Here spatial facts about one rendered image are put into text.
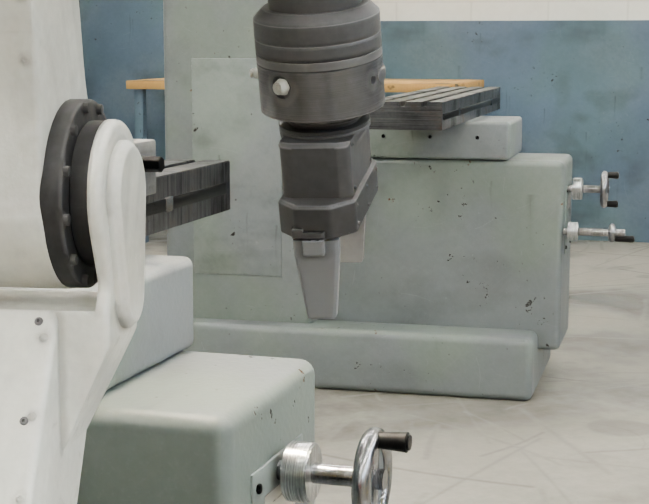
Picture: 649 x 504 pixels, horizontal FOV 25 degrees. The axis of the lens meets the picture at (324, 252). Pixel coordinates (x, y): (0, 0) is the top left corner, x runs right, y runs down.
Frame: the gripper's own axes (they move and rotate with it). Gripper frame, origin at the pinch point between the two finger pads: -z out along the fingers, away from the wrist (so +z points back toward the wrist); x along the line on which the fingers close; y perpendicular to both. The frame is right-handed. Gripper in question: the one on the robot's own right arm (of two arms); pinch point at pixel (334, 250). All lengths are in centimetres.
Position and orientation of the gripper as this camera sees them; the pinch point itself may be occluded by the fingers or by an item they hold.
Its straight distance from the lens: 106.8
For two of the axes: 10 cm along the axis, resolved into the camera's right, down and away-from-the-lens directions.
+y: -9.8, 0.0, 2.1
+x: 2.0, -3.7, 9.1
